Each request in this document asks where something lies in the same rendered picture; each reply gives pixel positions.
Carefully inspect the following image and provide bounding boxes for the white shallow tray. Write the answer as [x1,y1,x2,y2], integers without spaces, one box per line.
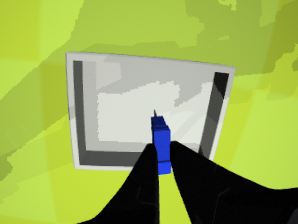
[65,51,237,171]

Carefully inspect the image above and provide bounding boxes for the blue fuse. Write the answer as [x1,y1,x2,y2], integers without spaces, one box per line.
[152,109,172,175]

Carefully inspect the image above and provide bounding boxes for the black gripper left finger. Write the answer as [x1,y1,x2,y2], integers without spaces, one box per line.
[78,143,160,224]

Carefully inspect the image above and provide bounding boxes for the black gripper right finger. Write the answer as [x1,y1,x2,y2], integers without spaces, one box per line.
[170,141,298,224]

